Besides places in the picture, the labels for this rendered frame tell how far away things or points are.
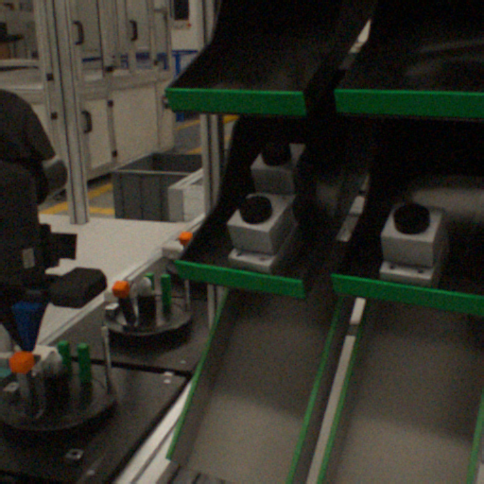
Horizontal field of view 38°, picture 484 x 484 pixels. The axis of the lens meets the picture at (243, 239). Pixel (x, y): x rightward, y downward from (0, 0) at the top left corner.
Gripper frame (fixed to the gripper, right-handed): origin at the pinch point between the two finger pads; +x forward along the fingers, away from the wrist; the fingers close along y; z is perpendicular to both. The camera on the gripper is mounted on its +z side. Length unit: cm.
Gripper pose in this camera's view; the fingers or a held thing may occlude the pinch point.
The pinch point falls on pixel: (25, 324)
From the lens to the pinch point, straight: 81.9
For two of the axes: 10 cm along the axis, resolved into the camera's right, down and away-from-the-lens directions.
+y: -9.5, -0.7, 2.9
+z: 3.0, -3.1, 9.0
